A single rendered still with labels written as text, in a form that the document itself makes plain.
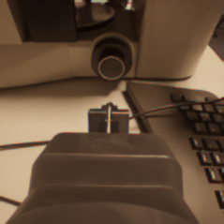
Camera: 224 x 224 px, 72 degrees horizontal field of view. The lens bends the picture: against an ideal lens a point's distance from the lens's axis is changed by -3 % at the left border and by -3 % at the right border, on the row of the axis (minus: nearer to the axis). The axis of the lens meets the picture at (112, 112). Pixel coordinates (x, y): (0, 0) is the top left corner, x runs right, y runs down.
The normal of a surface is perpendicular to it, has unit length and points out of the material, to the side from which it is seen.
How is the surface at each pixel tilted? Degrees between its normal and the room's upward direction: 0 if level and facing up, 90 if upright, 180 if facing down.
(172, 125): 5
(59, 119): 0
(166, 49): 90
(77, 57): 90
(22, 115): 0
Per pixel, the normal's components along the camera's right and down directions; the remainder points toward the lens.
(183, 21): -0.01, 0.74
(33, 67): 0.22, 0.60
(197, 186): 0.09, -0.67
